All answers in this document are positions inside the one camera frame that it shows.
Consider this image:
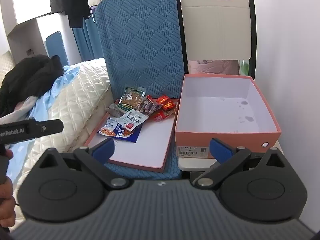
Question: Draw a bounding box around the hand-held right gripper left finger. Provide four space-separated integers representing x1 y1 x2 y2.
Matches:
37 138 128 188

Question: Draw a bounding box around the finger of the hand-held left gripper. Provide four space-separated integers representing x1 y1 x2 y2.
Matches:
26 119 63 139

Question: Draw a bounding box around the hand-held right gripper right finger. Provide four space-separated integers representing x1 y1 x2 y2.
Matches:
191 138 287 189

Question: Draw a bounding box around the pink shoe box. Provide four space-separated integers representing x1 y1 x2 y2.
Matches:
174 74 282 158

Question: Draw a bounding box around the blue and white snack packet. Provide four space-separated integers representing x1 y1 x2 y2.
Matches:
99 117 143 143

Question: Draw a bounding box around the grey clear snack packet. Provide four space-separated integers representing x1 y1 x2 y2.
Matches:
105 104 123 118

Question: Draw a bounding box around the orange rimmed white tray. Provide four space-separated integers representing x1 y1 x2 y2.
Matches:
84 97 180 173

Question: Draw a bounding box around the red and yellow snack packet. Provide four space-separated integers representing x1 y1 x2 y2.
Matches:
150 110 175 122

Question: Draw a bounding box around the person's left hand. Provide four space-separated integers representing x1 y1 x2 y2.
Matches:
0 149 17 222

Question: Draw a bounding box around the light blue sheet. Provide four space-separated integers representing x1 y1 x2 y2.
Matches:
6 65 80 178

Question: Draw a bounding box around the black garment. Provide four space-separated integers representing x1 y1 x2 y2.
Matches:
0 54 64 117

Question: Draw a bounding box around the green snack packet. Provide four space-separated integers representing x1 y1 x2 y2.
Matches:
118 87 146 113

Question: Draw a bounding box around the brown clear snack packet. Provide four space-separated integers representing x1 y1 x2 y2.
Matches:
137 95 162 117

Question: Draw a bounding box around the pink cloth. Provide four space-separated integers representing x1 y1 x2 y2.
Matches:
189 59 240 75

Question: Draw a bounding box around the white shelf unit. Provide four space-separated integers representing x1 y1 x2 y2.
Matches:
0 0 65 65

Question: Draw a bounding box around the blue curtain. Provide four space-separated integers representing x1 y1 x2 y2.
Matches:
72 5 105 63

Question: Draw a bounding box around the blue textured cushion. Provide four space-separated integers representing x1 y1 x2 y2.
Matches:
94 0 187 180

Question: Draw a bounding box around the cream plastic chair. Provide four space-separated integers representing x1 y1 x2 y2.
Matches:
175 0 284 178

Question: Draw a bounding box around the black hanging jacket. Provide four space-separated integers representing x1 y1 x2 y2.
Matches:
49 0 92 29

